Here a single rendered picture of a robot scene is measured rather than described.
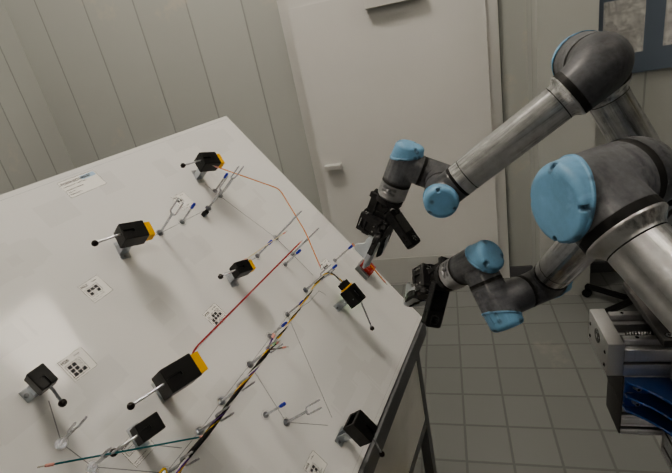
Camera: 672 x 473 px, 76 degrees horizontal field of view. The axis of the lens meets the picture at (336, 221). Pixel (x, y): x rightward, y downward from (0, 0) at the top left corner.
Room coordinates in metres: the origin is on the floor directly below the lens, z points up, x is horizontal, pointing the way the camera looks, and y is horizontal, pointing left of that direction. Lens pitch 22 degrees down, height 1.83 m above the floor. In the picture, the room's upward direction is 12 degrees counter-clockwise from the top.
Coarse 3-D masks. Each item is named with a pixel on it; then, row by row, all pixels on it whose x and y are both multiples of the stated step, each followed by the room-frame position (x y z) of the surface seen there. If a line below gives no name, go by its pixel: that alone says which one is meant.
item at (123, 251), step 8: (120, 224) 0.91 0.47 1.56; (128, 224) 0.92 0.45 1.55; (136, 224) 0.93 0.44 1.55; (144, 224) 0.94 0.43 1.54; (120, 232) 0.90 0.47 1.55; (128, 232) 0.91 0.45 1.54; (136, 232) 0.92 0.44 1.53; (144, 232) 0.93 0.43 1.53; (96, 240) 0.88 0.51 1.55; (104, 240) 0.88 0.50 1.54; (120, 240) 0.90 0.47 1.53; (128, 240) 0.90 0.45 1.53; (136, 240) 0.91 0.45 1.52; (144, 240) 0.93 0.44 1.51; (120, 248) 0.94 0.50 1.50; (128, 248) 0.94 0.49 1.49; (120, 256) 0.94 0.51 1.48; (128, 256) 0.95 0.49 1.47
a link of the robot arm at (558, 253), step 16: (656, 144) 0.57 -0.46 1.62; (544, 256) 0.78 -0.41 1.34; (560, 256) 0.73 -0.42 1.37; (576, 256) 0.70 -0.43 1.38; (528, 272) 0.83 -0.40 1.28; (544, 272) 0.77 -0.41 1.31; (560, 272) 0.73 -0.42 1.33; (576, 272) 0.72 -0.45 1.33; (544, 288) 0.77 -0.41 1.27; (560, 288) 0.76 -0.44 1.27
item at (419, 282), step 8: (424, 264) 0.98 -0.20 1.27; (432, 264) 0.98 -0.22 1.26; (416, 272) 1.01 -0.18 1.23; (424, 272) 0.96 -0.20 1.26; (432, 272) 0.96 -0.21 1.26; (416, 280) 0.98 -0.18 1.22; (424, 280) 0.95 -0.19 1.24; (432, 280) 0.94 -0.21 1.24; (440, 280) 0.89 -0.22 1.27; (416, 288) 0.96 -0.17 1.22; (424, 288) 0.94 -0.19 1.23; (448, 288) 0.88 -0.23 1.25; (416, 296) 0.95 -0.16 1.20; (424, 296) 0.94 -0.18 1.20
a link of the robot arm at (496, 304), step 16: (480, 288) 0.79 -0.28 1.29; (496, 288) 0.78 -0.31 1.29; (512, 288) 0.78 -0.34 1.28; (528, 288) 0.78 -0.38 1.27; (480, 304) 0.78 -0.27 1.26; (496, 304) 0.76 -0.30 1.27; (512, 304) 0.76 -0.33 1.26; (528, 304) 0.77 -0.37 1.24; (496, 320) 0.74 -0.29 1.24; (512, 320) 0.73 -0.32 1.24
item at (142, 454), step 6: (132, 444) 0.62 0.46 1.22; (150, 444) 0.63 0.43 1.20; (120, 450) 0.61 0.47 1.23; (144, 450) 0.62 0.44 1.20; (150, 450) 0.63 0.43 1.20; (126, 456) 0.60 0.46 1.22; (132, 456) 0.61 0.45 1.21; (138, 456) 0.61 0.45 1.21; (144, 456) 0.61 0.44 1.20; (132, 462) 0.60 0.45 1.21; (138, 462) 0.60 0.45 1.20
